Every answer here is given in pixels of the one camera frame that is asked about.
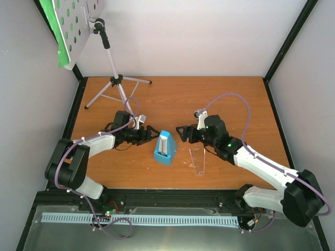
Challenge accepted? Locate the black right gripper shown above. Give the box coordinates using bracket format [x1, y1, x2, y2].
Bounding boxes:
[176, 124, 217, 148]

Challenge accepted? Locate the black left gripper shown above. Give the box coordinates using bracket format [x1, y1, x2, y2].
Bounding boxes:
[122, 124, 160, 146]

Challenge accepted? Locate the clear plastic metronome cover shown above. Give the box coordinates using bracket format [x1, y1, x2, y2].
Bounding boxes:
[189, 147, 206, 176]

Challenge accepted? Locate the blue metronome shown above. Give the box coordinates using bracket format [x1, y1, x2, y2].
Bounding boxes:
[153, 130, 177, 165]

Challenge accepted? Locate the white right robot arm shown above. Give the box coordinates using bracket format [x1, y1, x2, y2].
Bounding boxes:
[176, 112, 325, 227]

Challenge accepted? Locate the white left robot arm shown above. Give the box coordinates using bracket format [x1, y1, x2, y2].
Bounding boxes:
[44, 111, 160, 211]

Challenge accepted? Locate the small green led circuit board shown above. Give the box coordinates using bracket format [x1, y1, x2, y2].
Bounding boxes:
[103, 208, 118, 217]

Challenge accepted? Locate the white music stand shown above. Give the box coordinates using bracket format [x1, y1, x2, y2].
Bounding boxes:
[51, 0, 153, 121]

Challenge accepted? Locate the green sheet on stand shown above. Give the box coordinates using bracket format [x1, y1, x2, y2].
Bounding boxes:
[40, 0, 70, 67]

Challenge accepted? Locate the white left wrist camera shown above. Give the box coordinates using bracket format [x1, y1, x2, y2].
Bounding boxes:
[132, 114, 146, 130]

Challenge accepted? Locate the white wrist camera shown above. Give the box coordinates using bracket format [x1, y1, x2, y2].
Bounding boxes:
[194, 109, 208, 130]
[132, 114, 146, 130]

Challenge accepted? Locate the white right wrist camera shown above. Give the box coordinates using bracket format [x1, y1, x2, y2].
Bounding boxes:
[194, 109, 208, 130]

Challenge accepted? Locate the black aluminium front rail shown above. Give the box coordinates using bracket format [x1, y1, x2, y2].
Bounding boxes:
[33, 187, 315, 223]

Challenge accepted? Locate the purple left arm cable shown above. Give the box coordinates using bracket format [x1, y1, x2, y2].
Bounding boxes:
[54, 97, 142, 240]

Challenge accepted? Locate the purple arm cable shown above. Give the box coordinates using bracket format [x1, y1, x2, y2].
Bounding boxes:
[54, 97, 142, 240]
[203, 92, 331, 234]

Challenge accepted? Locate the light blue slotted cable duct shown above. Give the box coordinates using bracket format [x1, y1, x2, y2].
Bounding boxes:
[40, 212, 239, 228]

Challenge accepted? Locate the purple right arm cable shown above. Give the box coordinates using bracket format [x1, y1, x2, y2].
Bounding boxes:
[203, 92, 331, 234]

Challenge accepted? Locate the black right frame post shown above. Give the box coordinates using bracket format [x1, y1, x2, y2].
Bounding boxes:
[263, 0, 318, 84]

